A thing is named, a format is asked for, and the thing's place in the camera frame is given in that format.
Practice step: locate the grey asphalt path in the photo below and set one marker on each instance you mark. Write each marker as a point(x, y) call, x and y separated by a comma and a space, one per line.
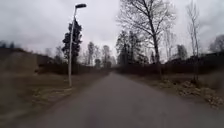
point(123, 106)

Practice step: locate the row of distant trees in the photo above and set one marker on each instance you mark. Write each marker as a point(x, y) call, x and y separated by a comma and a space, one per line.
point(100, 56)

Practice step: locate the brown grass verge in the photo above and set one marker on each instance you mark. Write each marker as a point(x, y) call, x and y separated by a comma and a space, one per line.
point(30, 93)

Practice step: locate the tall bare tree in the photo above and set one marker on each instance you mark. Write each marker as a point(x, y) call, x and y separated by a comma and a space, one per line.
point(154, 36)

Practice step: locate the grey street lamp pole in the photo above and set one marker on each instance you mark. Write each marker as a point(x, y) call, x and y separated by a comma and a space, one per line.
point(70, 50)

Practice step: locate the dark conifer tree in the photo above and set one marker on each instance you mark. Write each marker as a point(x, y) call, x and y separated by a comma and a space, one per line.
point(74, 43)

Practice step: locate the dark hedge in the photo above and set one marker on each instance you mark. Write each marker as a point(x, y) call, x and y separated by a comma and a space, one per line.
point(166, 66)
point(63, 68)

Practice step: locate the thin bare tree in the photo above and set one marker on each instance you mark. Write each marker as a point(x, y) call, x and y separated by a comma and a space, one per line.
point(194, 36)

